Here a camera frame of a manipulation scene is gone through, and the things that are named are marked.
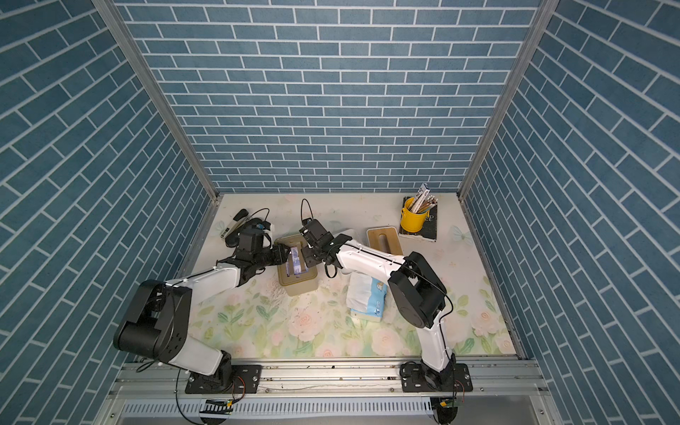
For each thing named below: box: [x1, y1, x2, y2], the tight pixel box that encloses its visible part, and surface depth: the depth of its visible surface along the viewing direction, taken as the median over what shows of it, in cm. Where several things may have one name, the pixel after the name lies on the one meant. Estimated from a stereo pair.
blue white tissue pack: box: [346, 270, 389, 323], surface depth 86 cm
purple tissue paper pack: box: [290, 246, 302, 276], surface depth 93 cm
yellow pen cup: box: [400, 196, 430, 233], surface depth 106 cm
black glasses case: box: [224, 217, 263, 248], surface depth 106 cm
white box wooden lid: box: [366, 225, 404, 256], surface depth 104 cm
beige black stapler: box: [219, 208, 258, 239], surface depth 108 cm
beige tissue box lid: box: [274, 233, 318, 286], surface depth 91 cm
